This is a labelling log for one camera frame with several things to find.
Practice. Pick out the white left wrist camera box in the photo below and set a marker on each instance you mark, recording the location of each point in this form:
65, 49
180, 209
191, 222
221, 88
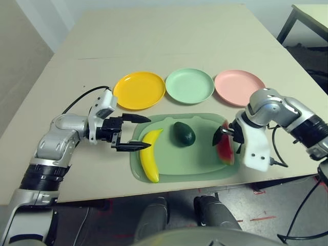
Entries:
105, 105

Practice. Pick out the pink plate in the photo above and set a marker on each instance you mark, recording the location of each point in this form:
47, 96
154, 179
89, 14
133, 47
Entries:
235, 84

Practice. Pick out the grey robot torso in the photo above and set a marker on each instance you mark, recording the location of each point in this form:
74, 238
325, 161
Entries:
205, 239

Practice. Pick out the yellow plastic plate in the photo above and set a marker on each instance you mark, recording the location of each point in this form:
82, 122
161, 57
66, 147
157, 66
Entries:
138, 89

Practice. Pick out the green silicone cutting board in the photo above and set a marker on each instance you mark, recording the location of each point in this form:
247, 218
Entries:
184, 164

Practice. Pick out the red toy watermelon slice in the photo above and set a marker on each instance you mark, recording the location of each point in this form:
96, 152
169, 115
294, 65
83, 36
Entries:
225, 151

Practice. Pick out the mint green plate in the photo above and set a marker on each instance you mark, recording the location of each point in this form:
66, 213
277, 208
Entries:
189, 85

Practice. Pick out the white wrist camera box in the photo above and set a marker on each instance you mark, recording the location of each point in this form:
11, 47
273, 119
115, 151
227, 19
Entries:
256, 151
105, 105

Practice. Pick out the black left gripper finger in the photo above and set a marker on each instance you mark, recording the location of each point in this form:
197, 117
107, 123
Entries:
135, 118
133, 146

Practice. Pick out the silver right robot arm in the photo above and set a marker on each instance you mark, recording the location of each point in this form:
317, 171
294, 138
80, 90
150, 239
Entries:
282, 107

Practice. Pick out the grey robot leg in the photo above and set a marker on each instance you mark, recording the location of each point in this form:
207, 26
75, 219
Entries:
215, 212
153, 217

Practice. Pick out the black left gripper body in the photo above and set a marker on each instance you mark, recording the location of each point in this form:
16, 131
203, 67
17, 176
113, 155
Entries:
109, 128

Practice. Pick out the yellow toy banana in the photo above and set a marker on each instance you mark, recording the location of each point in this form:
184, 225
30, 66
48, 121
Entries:
148, 159

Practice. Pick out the dark green toy avocado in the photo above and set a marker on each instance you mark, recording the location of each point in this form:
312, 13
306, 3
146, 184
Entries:
184, 134

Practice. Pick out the grey right robot leg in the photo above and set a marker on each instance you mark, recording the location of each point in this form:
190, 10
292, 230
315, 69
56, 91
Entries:
215, 212

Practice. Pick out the grey left robot leg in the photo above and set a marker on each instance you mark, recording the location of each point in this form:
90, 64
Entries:
153, 217

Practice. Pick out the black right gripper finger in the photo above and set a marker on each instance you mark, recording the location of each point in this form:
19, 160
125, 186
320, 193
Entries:
217, 137
239, 150

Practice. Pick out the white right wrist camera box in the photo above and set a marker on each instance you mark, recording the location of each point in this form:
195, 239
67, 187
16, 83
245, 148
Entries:
256, 151

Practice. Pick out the beige side table black legs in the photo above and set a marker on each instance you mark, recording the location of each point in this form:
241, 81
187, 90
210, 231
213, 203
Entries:
315, 18

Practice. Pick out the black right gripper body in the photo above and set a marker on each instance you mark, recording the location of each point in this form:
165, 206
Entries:
237, 134

